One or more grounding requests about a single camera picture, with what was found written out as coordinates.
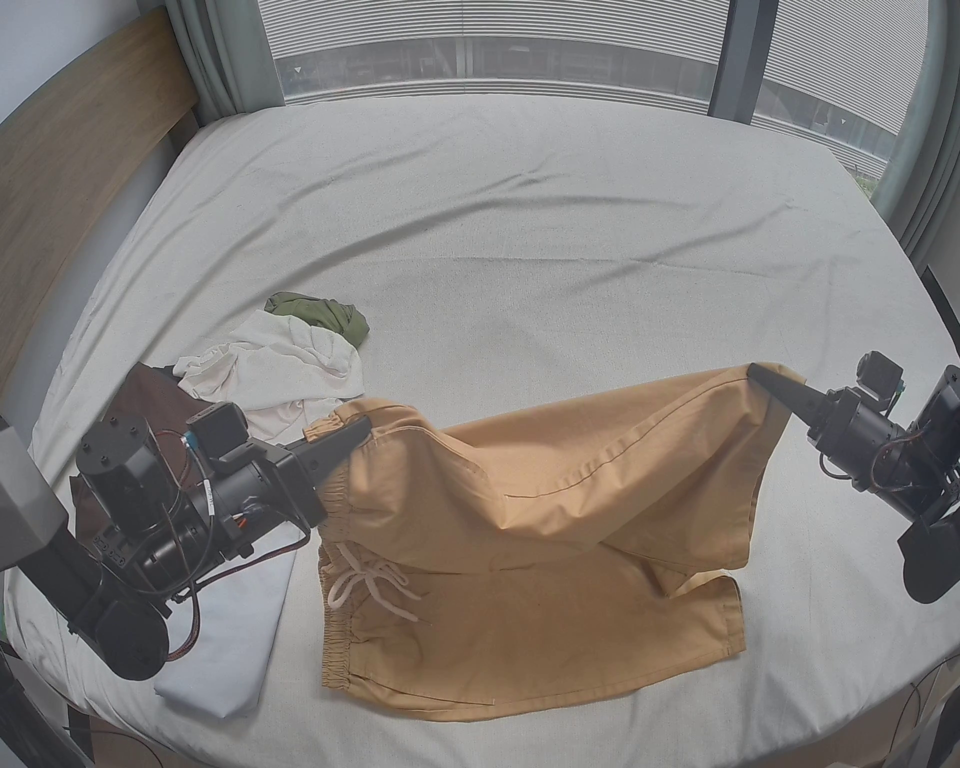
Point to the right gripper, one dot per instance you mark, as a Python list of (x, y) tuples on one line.
[(855, 435)]

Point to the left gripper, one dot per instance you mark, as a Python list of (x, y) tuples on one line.
[(255, 491)]

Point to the tan shorts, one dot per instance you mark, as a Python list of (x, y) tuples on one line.
[(562, 525)]

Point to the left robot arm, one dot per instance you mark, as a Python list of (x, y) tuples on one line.
[(120, 457)]

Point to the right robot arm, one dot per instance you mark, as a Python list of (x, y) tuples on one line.
[(930, 570)]

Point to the bed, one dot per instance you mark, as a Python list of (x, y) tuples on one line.
[(525, 225)]

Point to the cream garment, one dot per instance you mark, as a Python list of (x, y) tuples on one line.
[(270, 360)]

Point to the brown garment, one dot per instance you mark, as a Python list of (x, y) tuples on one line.
[(161, 394)]

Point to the pale blue garment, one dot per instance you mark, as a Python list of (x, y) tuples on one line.
[(225, 637)]

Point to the green garment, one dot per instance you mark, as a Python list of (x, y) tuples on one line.
[(330, 315)]

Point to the blue-green curtain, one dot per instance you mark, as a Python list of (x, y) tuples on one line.
[(225, 60), (930, 150)]

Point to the window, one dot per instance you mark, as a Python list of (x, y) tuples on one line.
[(525, 37)]

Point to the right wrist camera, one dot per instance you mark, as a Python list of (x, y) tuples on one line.
[(881, 371)]

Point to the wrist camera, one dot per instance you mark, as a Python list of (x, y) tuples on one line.
[(881, 371), (221, 427)]

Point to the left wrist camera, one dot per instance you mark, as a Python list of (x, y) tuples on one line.
[(221, 427)]

